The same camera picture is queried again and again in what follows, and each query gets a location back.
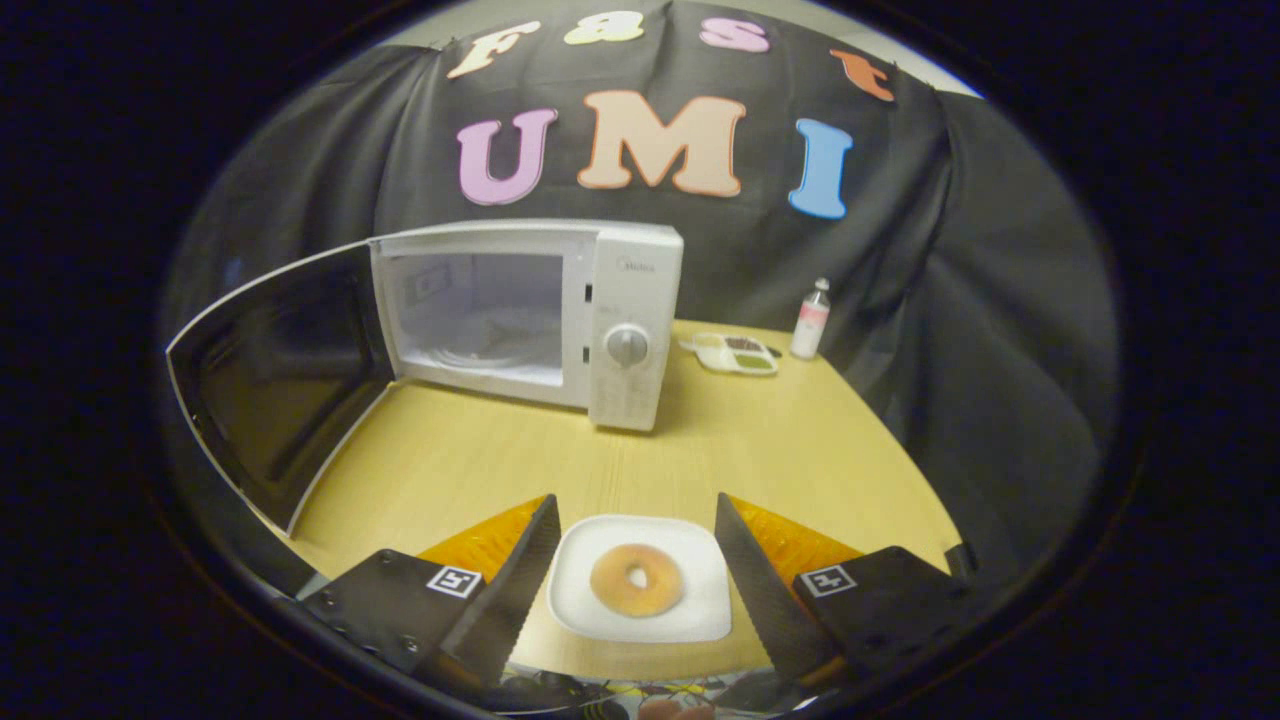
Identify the white square plate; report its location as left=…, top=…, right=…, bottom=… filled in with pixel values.
left=547, top=514, right=734, bottom=645

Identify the small clear pink-label bottle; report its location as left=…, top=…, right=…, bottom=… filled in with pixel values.
left=789, top=278, right=833, bottom=362

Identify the glazed donut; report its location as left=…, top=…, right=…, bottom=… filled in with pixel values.
left=589, top=543, right=686, bottom=619

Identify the white compartment tray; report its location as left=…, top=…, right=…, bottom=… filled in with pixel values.
left=679, top=331, right=782, bottom=378

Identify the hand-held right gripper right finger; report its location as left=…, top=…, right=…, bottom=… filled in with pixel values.
left=713, top=491, right=977, bottom=691

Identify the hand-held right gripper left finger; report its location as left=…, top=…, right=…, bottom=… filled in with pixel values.
left=298, top=493, right=563, bottom=693

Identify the white microwave oven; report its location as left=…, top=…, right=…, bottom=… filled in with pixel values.
left=165, top=219, right=686, bottom=538

